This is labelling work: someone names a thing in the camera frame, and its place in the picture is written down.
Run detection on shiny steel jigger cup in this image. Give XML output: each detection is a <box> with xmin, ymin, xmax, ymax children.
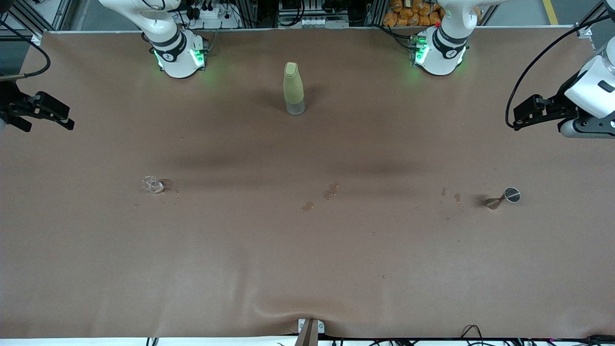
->
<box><xmin>486</xmin><ymin>187</ymin><xmax>521</xmax><ymax>210</ymax></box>

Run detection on clear glass measuring beaker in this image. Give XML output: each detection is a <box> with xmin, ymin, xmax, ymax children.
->
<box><xmin>142</xmin><ymin>175</ymin><xmax>165</xmax><ymax>194</ymax></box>

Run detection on white power strip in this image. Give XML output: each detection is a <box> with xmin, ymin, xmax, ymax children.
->
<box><xmin>185</xmin><ymin>4</ymin><xmax>241</xmax><ymax>29</ymax></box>

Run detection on white terminal block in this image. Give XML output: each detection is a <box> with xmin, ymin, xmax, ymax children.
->
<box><xmin>298</xmin><ymin>17</ymin><xmax>349</xmax><ymax>28</ymax></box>

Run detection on yellow-green capped bottle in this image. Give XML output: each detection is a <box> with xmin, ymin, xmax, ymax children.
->
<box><xmin>283</xmin><ymin>62</ymin><xmax>306</xmax><ymax>116</ymax></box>

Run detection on brown table mat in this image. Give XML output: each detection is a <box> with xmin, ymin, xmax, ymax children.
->
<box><xmin>0</xmin><ymin>26</ymin><xmax>615</xmax><ymax>339</ymax></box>

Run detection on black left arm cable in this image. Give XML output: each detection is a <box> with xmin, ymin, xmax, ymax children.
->
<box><xmin>504</xmin><ymin>2</ymin><xmax>615</xmax><ymax>130</ymax></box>

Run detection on aluminium frame profile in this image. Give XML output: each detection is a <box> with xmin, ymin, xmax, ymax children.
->
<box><xmin>0</xmin><ymin>0</ymin><xmax>73</xmax><ymax>44</ymax></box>
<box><xmin>574</xmin><ymin>0</ymin><xmax>615</xmax><ymax>39</ymax></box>

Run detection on black cable loop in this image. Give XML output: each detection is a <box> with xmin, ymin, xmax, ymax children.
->
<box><xmin>460</xmin><ymin>325</ymin><xmax>486</xmax><ymax>346</ymax></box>

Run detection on metal table edge bracket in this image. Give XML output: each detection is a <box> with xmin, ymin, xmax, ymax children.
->
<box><xmin>297</xmin><ymin>318</ymin><xmax>325</xmax><ymax>346</ymax></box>

